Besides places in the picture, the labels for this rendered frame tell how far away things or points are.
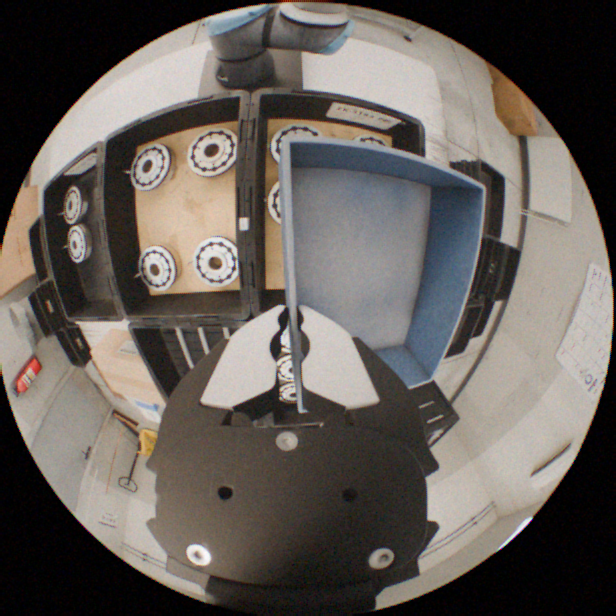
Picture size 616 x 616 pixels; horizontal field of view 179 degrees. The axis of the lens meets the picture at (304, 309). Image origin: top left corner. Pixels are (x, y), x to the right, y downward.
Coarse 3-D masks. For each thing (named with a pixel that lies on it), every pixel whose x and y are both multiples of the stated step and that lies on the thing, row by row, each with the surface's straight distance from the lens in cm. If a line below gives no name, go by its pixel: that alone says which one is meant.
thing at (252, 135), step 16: (256, 96) 36; (304, 96) 37; (320, 96) 37; (336, 96) 37; (256, 112) 34; (384, 112) 40; (400, 112) 42; (256, 128) 33; (256, 144) 32; (256, 272) 32; (256, 288) 33; (256, 304) 34
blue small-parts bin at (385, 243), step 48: (288, 144) 10; (336, 144) 11; (288, 192) 10; (336, 192) 17; (384, 192) 19; (432, 192) 22; (480, 192) 18; (288, 240) 10; (336, 240) 17; (384, 240) 19; (432, 240) 22; (480, 240) 18; (288, 288) 11; (336, 288) 19; (384, 288) 21; (432, 288) 22; (384, 336) 24; (432, 336) 22
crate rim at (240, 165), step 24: (216, 96) 38; (240, 96) 37; (144, 120) 43; (240, 120) 34; (240, 144) 32; (240, 168) 31; (240, 192) 31; (240, 216) 31; (240, 240) 31; (240, 288) 33; (216, 312) 37; (240, 312) 36
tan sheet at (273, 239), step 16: (272, 128) 44; (320, 128) 45; (336, 128) 46; (352, 128) 47; (272, 160) 41; (272, 176) 41; (272, 224) 40; (272, 240) 41; (272, 256) 41; (272, 272) 42; (272, 288) 44
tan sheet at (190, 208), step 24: (144, 144) 54; (168, 144) 50; (144, 192) 51; (168, 192) 47; (192, 192) 44; (216, 192) 42; (144, 216) 50; (168, 216) 47; (192, 216) 44; (216, 216) 42; (144, 240) 51; (168, 240) 47; (192, 240) 44; (192, 264) 46; (168, 288) 51; (192, 288) 48; (216, 288) 46
